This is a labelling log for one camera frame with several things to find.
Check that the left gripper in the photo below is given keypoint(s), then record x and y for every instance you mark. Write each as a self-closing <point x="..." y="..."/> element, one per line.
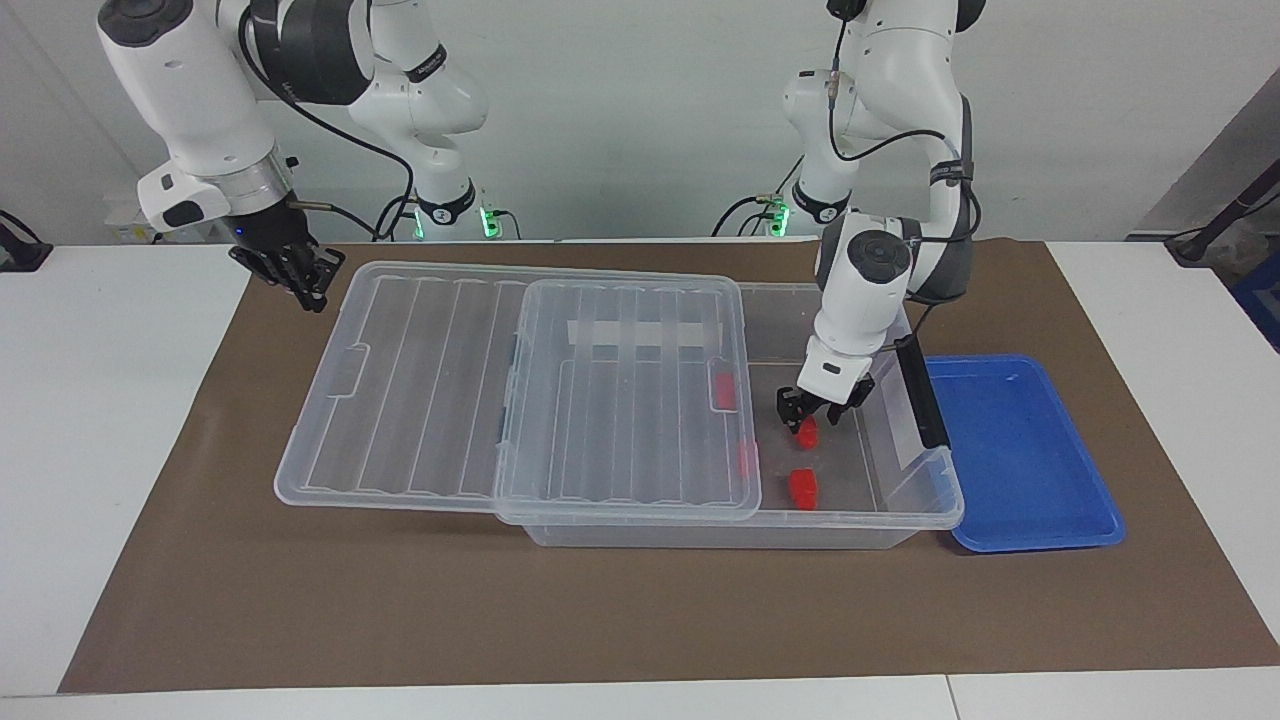
<point x="858" y="388"/>

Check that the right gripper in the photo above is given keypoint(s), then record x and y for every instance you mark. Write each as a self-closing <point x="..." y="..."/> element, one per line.
<point x="265" y="228"/>

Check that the red block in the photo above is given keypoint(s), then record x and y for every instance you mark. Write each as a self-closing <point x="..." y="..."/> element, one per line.
<point x="802" y="487"/>
<point x="725" y="391"/>
<point x="808" y="434"/>

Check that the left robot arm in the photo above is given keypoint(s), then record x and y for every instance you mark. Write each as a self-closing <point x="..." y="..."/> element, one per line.
<point x="868" y="300"/>

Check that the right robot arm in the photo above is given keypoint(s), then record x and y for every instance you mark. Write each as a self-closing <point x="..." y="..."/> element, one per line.
<point x="190" y="90"/>

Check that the clear plastic storage box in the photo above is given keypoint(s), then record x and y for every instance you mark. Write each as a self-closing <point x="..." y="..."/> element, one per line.
<point x="860" y="500"/>

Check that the large clear plastic lid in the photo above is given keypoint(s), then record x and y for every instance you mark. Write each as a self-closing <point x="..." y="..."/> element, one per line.
<point x="400" y="390"/>

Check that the small clear plastic lid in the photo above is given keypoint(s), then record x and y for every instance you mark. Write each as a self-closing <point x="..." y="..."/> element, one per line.
<point x="630" y="430"/>

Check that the blue plastic tray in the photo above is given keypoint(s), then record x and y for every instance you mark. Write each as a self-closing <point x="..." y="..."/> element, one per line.
<point x="1020" y="455"/>

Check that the black stand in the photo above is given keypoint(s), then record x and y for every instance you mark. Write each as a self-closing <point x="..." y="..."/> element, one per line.
<point x="1225" y="215"/>
<point x="22" y="250"/>

